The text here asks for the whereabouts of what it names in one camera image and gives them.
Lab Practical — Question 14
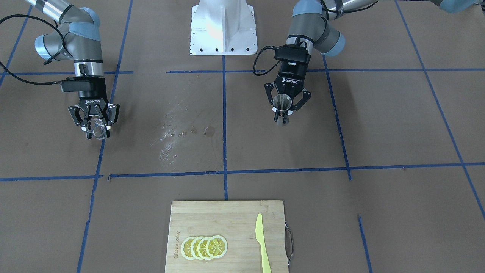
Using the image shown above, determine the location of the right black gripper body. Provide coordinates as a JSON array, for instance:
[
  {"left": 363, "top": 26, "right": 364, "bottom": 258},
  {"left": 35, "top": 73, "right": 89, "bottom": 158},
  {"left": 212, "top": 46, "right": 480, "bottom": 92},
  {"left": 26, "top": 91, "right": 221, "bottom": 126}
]
[{"left": 68, "top": 91, "right": 120, "bottom": 126}]

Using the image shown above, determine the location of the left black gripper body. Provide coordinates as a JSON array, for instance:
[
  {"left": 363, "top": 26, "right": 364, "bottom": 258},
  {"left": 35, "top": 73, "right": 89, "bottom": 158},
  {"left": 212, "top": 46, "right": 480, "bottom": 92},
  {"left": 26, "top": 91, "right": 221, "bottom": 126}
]
[{"left": 264, "top": 61, "right": 311, "bottom": 110}]

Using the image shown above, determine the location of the small clear glass cup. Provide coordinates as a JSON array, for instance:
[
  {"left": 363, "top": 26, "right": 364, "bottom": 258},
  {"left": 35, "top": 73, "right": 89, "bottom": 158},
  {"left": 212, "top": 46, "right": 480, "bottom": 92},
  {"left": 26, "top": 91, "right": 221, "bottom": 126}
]
[{"left": 92, "top": 118, "right": 103, "bottom": 140}]

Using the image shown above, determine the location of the steel double jigger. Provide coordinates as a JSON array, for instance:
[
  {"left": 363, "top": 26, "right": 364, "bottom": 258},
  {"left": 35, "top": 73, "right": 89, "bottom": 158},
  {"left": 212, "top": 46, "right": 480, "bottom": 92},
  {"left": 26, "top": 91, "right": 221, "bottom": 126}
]
[{"left": 272, "top": 94, "right": 293, "bottom": 127}]

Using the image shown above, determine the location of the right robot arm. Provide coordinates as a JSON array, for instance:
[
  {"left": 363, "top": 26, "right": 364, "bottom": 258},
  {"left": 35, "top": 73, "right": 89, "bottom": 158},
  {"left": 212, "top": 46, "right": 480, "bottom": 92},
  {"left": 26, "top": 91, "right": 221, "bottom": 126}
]
[{"left": 29, "top": 0, "right": 119, "bottom": 140}]

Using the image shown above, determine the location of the bamboo cutting board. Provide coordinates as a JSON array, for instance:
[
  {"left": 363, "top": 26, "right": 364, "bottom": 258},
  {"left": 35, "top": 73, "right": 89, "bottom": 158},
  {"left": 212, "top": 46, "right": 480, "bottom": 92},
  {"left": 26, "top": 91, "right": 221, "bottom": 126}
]
[{"left": 164, "top": 200, "right": 289, "bottom": 273}]

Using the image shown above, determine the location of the yellow plastic knife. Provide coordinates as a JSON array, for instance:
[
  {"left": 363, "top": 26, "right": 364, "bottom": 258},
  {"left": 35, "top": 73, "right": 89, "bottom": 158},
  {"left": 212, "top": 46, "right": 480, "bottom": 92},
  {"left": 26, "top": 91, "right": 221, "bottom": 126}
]
[{"left": 255, "top": 213, "right": 271, "bottom": 273}]

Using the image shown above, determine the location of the rear lemon slice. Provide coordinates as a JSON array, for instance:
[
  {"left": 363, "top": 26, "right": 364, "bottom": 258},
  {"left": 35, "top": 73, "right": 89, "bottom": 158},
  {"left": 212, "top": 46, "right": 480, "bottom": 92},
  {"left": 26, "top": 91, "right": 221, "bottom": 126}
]
[{"left": 182, "top": 236, "right": 196, "bottom": 260}]

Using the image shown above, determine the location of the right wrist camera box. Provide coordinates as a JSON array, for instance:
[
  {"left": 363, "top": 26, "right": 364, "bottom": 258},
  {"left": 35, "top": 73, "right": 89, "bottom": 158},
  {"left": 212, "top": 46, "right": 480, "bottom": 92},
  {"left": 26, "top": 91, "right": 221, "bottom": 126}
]
[{"left": 61, "top": 77, "right": 106, "bottom": 93}]

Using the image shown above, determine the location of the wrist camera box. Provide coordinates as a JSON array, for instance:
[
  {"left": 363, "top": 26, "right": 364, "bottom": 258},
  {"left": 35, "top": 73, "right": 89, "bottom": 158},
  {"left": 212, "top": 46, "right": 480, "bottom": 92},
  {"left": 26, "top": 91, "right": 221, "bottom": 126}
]
[
  {"left": 274, "top": 45, "right": 311, "bottom": 64},
  {"left": 61, "top": 77, "right": 106, "bottom": 93}
]

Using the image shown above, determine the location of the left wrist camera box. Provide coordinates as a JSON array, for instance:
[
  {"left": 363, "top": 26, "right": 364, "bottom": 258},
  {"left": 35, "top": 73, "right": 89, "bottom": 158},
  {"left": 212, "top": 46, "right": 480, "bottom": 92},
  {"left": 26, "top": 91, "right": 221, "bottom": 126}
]
[{"left": 274, "top": 45, "right": 311, "bottom": 64}]

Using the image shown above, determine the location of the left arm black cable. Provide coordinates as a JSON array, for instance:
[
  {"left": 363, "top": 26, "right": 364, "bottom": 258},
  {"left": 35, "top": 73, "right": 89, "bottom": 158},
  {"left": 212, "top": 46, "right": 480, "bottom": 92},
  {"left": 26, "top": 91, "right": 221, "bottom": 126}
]
[{"left": 253, "top": 45, "right": 283, "bottom": 76}]

